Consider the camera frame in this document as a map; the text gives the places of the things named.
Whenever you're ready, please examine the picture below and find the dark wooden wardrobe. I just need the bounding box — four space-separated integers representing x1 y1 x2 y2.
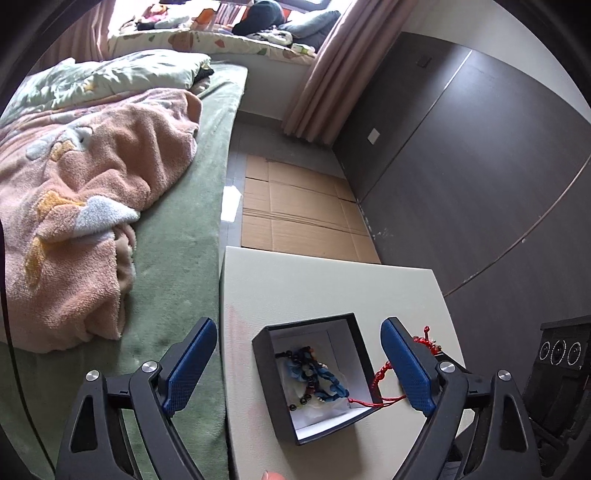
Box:
332 31 591 326

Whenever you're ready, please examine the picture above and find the dark beaded bracelet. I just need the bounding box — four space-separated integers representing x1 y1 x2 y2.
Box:
276 345 331 411

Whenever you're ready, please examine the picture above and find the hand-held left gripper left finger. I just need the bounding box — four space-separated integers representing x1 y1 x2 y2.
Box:
55 318 218 480

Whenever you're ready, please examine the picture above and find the blue braided bracelet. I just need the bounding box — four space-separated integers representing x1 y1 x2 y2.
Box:
277 346 352 403

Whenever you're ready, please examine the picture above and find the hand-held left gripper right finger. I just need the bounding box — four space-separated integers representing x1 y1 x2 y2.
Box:
380 316 541 480

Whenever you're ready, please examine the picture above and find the black jewelry box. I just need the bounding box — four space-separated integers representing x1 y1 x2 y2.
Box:
252 313 385 446

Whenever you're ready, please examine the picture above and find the black pillow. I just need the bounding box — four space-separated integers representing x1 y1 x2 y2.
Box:
231 0 288 37

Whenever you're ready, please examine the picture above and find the printed window seat cushion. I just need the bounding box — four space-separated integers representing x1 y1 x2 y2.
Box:
108 30 319 62

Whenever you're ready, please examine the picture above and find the green patterned pillow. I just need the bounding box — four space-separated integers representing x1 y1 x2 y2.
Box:
0 48 213 126

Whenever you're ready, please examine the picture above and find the green bed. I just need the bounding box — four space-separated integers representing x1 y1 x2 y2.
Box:
0 62 250 480

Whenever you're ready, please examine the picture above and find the flattened cardboard sheet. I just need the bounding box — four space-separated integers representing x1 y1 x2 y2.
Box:
240 154 382 265

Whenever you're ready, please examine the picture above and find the black cable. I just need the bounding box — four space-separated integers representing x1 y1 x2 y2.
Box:
0 217 23 372

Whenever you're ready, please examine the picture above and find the pile of clothes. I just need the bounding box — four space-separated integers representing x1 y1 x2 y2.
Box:
131 1 194 31

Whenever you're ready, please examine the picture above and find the pink curtain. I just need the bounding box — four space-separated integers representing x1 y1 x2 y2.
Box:
281 0 416 149
28 0 117 95

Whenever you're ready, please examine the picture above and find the clear plastic bag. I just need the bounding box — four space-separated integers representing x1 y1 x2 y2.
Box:
286 364 366 418

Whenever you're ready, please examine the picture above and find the red string bracelet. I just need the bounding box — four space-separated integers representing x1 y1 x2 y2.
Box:
348 325 440 409

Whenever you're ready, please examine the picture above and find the grey pillow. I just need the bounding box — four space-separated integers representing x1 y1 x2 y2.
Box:
277 9 342 51

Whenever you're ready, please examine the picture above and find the pink fleece blanket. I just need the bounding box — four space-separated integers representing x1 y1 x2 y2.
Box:
0 88 204 354

